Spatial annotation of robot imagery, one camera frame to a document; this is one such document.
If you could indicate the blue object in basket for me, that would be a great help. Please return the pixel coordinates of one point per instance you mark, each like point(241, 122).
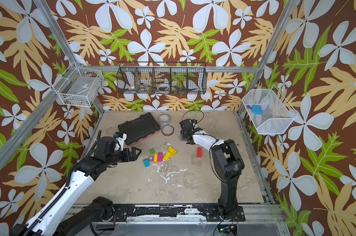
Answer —
point(255, 109)

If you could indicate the white wire basket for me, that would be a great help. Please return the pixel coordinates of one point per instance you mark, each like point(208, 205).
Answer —
point(78, 86)
point(278, 113)

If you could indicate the magenta wood block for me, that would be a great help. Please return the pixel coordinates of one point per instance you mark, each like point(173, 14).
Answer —
point(160, 157)

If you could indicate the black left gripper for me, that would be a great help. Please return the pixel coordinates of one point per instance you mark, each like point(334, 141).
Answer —
point(128, 158)

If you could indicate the teal wood block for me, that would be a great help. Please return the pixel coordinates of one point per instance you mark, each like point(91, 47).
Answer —
point(146, 163)

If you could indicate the white wire basket right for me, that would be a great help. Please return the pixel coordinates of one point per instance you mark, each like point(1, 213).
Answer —
point(278, 113)

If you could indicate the white wire basket left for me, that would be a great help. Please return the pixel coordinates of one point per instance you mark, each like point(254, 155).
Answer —
point(78, 86)

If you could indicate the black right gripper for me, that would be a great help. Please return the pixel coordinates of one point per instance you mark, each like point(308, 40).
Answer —
point(185, 130)

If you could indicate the black plastic tool case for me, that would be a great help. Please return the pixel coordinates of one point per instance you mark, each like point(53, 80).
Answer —
point(139, 128)

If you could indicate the red wood block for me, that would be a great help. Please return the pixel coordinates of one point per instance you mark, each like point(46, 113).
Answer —
point(199, 152)

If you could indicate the white tape roll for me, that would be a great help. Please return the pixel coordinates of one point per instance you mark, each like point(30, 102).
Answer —
point(163, 87)

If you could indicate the yellow arch block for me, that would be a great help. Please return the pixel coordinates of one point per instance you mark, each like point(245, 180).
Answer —
point(172, 151)

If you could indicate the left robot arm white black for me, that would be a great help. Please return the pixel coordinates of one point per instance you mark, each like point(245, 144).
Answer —
point(106, 153)

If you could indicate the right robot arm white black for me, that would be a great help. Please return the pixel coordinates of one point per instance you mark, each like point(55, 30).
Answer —
point(227, 163)

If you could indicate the orange wood block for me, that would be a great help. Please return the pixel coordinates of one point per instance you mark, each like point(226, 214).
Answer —
point(155, 158)

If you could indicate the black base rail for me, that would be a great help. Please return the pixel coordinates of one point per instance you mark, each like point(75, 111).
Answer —
point(204, 212)

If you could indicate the black wire basket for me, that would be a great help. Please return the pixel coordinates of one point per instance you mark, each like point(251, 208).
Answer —
point(183, 77)

